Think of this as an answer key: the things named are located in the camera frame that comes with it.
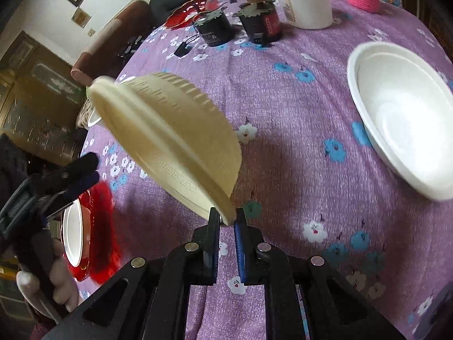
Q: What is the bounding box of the purple floral tablecloth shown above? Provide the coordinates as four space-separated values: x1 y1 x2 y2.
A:
82 0 452 339

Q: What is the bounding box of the wooden cabinet with glass doors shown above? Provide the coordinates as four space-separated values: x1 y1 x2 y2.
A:
1 32 86 165

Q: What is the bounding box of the large white paper bowl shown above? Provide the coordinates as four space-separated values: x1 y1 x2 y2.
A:
347 41 452 201

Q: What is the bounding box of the far red gold-rimmed plate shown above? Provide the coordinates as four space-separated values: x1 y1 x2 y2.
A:
164 0 207 30

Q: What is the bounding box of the small wall plaque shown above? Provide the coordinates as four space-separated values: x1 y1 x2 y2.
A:
71 7 91 28

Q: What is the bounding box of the person's left hand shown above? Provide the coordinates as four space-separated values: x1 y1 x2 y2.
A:
15 238 86 321

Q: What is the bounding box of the cream plastic bowl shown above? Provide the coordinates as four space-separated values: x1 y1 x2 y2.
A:
87 72 242 226

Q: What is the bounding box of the patterned cushion stool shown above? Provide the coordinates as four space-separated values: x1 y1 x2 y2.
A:
75 97 95 130

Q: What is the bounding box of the red wedding plate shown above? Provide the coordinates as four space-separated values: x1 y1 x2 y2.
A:
65 181 121 285

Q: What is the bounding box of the small black plug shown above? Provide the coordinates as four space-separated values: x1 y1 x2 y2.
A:
174 41 193 58

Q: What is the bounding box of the brown armchair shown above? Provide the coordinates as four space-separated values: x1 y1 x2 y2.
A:
70 0 153 87

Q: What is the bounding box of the black cylindrical device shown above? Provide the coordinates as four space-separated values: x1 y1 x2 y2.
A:
233 0 283 45

